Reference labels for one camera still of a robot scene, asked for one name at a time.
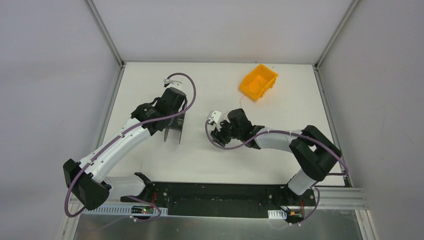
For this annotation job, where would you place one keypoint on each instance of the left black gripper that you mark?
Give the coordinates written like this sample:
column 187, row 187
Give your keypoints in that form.
column 174, row 119

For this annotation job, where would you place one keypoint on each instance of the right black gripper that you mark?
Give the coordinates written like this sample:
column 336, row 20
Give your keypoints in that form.
column 219, row 133

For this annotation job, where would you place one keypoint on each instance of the black cable spool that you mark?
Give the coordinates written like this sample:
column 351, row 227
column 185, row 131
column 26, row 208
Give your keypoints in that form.
column 176, row 124

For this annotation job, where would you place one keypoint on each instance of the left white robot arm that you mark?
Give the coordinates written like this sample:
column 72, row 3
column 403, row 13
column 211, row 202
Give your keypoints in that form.
column 88, row 179

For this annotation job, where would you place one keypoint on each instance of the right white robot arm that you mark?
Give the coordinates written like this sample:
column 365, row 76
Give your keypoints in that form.
column 314, row 152

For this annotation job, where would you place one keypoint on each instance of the orange plastic bin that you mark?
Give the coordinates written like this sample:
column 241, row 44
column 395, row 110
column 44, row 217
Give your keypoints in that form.
column 257, row 82

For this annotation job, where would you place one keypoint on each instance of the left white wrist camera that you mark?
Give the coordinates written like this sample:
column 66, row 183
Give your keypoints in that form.
column 169, row 83

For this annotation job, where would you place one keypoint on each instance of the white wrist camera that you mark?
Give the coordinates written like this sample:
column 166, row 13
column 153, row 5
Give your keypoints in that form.
column 213, row 117
column 169, row 83

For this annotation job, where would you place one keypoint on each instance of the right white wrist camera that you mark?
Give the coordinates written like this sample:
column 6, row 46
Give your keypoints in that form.
column 213, row 117

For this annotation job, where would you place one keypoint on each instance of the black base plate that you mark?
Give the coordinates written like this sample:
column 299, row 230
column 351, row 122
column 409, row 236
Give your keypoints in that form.
column 223, row 200

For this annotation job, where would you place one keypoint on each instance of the right white cable duct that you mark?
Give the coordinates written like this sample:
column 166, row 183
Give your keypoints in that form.
column 277, row 214

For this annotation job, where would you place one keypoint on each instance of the white cable duct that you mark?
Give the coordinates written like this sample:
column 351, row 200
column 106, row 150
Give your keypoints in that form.
column 124, row 210
column 277, row 214

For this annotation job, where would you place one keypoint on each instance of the left white cable duct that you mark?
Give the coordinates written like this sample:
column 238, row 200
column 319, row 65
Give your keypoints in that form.
column 124, row 210

